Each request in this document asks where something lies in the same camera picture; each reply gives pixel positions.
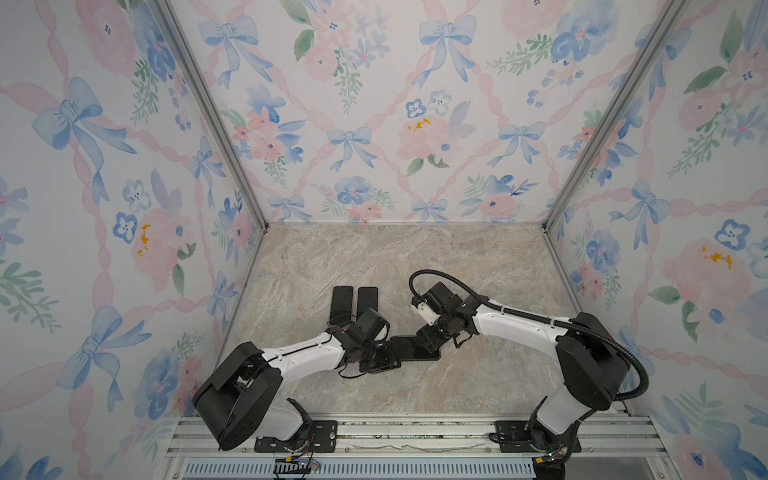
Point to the grey-edged black phone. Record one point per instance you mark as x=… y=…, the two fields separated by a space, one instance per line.
x=409 y=346

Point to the purple-edged black phone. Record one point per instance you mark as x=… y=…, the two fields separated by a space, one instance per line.
x=341 y=306

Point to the right corner aluminium post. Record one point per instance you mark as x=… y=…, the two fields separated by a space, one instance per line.
x=641 y=65

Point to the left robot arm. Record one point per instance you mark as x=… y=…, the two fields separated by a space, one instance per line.
x=238 y=400

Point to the aluminium rail frame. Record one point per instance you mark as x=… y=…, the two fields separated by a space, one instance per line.
x=426 y=446

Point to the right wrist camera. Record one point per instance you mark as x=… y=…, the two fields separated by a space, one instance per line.
x=421 y=308

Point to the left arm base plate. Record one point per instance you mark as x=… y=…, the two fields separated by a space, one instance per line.
x=317 y=436

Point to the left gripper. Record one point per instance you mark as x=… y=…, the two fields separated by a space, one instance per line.
x=386 y=362

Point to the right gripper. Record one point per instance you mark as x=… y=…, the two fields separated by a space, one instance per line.
x=428 y=340

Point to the blue-edged black phone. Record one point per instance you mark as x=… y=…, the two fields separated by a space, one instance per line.
x=367 y=298

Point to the black phone case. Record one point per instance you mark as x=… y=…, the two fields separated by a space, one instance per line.
x=405 y=359

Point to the left corner aluminium post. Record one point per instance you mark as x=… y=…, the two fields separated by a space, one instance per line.
x=189 y=66

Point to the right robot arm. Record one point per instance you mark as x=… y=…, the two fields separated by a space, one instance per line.
x=591 y=364

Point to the corner aluminium post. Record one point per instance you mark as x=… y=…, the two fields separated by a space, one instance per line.
x=641 y=65
x=189 y=66

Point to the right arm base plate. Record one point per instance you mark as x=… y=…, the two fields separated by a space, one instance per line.
x=514 y=436

